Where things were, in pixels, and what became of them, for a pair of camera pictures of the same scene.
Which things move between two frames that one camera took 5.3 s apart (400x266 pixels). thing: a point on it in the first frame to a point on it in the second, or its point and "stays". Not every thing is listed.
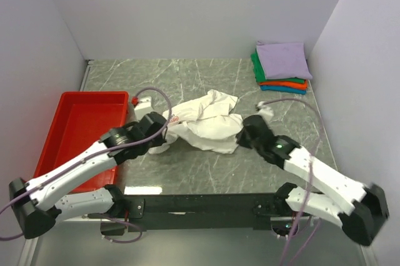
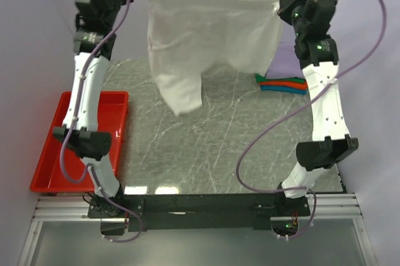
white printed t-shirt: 207,124 to 189,28
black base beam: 202,212 stays
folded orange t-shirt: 287,84 stays
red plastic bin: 83,118 stays
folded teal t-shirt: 284,90 stays
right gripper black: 240,138 to 287,3
